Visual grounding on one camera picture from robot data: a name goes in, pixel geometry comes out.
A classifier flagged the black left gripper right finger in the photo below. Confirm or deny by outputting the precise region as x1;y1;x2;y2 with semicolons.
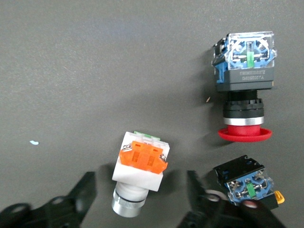
180;170;286;228

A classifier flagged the dark grey table mat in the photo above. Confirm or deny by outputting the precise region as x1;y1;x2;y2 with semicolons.
0;0;304;228

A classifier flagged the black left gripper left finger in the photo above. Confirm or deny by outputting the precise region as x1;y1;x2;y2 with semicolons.
0;171;98;228

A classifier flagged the red mushroom push button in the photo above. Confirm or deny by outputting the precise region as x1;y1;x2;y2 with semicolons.
211;30;278;143
213;155;285;211

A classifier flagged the white button orange contact block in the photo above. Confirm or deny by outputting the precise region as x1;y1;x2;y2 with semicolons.
111;130;171;218

